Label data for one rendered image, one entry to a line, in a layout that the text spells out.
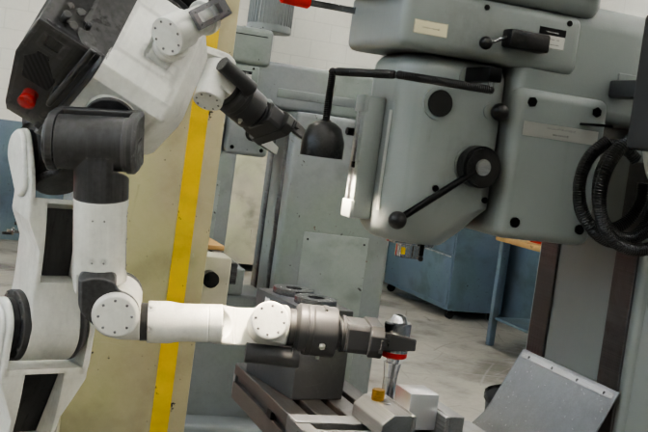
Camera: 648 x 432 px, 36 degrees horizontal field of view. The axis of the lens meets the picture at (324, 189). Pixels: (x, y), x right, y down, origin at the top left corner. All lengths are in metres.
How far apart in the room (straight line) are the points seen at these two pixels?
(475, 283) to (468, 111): 7.51
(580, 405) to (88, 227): 0.93
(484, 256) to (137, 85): 7.60
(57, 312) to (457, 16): 0.98
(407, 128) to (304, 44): 9.56
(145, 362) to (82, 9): 1.92
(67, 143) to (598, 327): 1.00
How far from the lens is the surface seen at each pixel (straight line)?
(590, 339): 1.95
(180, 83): 1.79
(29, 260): 2.09
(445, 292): 9.13
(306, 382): 2.08
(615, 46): 1.84
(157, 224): 3.41
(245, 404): 2.24
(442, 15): 1.66
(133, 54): 1.77
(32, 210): 2.03
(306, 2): 1.79
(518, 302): 9.34
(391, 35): 1.66
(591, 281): 1.96
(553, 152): 1.77
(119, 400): 3.51
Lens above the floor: 1.47
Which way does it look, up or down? 3 degrees down
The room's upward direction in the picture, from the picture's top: 8 degrees clockwise
